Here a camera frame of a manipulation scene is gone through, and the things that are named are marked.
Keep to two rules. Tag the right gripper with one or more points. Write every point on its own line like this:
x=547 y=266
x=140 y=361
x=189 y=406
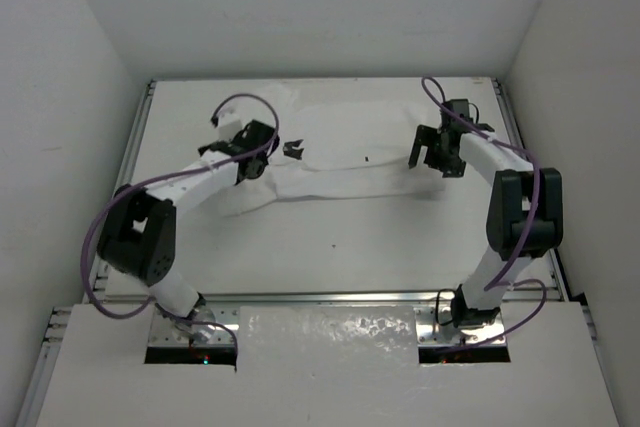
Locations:
x=427 y=137

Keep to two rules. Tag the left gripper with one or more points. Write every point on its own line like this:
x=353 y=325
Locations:
x=267 y=137

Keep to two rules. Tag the white t-shirt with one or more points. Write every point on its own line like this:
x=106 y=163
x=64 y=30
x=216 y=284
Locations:
x=337 y=149

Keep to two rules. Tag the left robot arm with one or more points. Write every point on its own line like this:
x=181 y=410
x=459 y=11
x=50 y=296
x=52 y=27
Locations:
x=138 y=237

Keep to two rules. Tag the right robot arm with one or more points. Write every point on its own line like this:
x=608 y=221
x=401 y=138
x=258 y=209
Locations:
x=525 y=213

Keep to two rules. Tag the white front cover panel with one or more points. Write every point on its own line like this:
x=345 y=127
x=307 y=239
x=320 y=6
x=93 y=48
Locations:
x=327 y=366

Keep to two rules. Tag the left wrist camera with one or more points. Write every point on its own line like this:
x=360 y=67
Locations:
x=227 y=126

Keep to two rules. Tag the aluminium table frame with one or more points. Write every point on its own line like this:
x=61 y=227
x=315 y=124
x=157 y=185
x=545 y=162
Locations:
x=394 y=252

